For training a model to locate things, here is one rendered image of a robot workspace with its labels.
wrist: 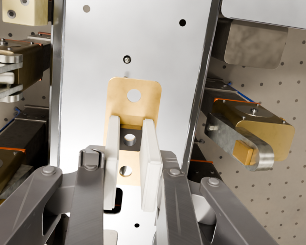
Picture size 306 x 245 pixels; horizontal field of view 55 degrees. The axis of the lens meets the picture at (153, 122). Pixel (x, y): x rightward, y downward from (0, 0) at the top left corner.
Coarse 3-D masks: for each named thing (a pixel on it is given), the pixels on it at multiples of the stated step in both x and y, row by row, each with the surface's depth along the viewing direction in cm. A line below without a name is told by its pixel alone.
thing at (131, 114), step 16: (112, 80) 20; (128, 80) 20; (144, 80) 20; (112, 96) 21; (144, 96) 21; (160, 96) 21; (112, 112) 21; (128, 112) 21; (144, 112) 21; (128, 128) 21; (128, 144) 21; (128, 160) 22; (128, 176) 23
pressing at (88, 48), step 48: (96, 0) 39; (144, 0) 39; (192, 0) 40; (96, 48) 41; (144, 48) 41; (192, 48) 42; (96, 96) 43; (192, 96) 44; (48, 144) 45; (96, 144) 45; (192, 144) 47; (144, 240) 52
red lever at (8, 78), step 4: (4, 72) 34; (8, 72) 34; (12, 72) 34; (0, 76) 34; (4, 76) 34; (8, 76) 34; (12, 76) 34; (0, 80) 34; (4, 80) 34; (8, 80) 34; (12, 80) 35; (0, 84) 34; (4, 84) 34; (8, 84) 35
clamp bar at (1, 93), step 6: (0, 66) 31; (6, 66) 32; (12, 66) 34; (18, 66) 35; (0, 72) 31; (12, 84) 36; (18, 84) 36; (0, 90) 33; (6, 90) 33; (12, 90) 34; (18, 90) 36; (0, 96) 32
